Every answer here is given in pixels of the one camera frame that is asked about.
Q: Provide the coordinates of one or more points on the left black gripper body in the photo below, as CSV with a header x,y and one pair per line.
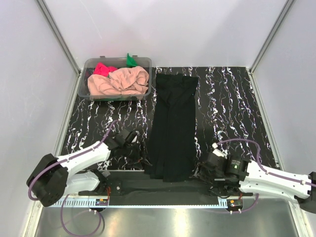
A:
x,y
132,152

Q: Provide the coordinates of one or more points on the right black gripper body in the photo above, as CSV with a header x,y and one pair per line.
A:
x,y
205,174

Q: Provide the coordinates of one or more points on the black t shirt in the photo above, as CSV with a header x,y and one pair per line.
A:
x,y
171,145

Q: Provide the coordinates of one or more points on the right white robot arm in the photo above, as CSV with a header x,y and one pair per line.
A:
x,y
233,175

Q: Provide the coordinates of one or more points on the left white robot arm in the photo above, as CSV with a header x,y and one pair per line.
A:
x,y
55,177

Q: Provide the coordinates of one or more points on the black marble pattern mat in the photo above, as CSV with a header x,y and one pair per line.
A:
x,y
226,108

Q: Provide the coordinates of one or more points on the pink t shirt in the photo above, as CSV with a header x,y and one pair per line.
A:
x,y
124,81

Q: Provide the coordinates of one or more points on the red t shirt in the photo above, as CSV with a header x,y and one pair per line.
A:
x,y
103,70

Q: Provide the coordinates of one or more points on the green t shirt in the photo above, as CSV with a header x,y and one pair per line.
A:
x,y
130,61

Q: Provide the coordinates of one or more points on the clear plastic bin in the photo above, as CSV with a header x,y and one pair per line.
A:
x,y
88,70

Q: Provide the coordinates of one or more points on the white slotted cable duct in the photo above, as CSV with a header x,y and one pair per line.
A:
x,y
81,202

